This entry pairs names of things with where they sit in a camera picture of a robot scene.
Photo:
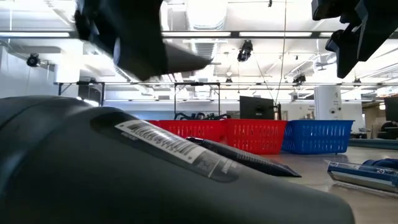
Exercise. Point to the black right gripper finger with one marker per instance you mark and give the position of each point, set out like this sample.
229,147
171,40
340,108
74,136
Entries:
346,49
377,21

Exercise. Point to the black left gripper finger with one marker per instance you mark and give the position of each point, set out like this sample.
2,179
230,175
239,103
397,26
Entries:
149,59

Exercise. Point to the dark disposable razor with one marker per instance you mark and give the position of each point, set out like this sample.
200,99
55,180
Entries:
384,163

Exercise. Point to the blue and silver packet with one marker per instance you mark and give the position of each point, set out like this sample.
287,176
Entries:
363,175

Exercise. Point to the black background robot arm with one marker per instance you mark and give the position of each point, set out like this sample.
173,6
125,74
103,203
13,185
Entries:
202,116

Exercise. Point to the white column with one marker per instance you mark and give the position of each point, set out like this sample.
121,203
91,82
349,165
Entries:
328,102

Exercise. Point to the black monitor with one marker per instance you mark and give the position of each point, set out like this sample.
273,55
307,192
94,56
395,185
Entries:
256,108
391,109

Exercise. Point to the blue plastic basket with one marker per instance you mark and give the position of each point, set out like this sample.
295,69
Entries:
315,137

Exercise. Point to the dark table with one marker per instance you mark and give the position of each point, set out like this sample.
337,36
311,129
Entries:
373,143

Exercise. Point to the black squeeze tube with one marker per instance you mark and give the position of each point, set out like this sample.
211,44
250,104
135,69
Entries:
248,158

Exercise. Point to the black background rig frame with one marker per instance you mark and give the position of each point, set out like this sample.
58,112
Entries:
197,83
102,93

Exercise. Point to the black hanging camera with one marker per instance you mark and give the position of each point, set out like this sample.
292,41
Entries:
299,79
33,60
245,51

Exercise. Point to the black metal rig frame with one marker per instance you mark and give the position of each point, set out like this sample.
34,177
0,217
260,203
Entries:
273,34

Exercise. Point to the silver ventilation duct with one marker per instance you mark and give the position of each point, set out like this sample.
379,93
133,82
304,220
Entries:
206,18

